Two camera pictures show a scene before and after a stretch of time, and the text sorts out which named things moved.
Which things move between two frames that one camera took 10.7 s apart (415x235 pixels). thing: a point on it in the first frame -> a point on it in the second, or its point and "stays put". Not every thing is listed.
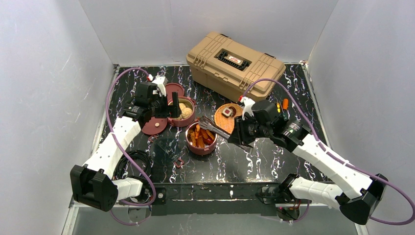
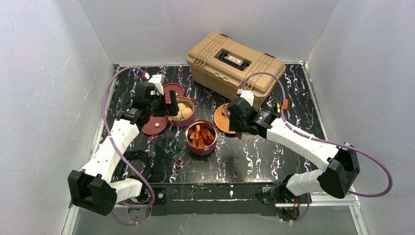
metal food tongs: [204, 123] -> [226, 111]
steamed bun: [182, 105] stays put
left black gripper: [167, 108] stays put
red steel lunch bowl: [199, 140] stays put
